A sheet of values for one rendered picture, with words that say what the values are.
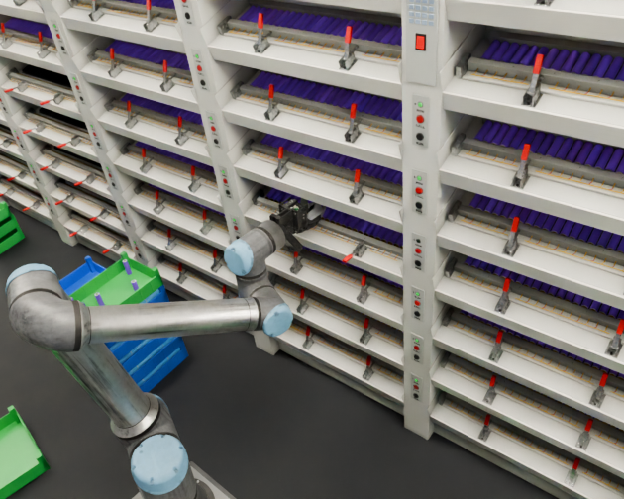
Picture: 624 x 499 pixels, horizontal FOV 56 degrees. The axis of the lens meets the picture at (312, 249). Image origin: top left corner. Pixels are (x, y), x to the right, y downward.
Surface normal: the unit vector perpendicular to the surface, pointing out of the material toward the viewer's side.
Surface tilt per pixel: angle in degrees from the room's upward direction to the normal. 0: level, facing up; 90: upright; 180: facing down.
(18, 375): 0
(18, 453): 0
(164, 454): 4
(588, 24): 106
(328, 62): 16
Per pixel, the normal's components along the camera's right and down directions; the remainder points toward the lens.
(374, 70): -0.26, -0.59
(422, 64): -0.60, 0.55
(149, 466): -0.04, -0.77
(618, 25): -0.55, 0.74
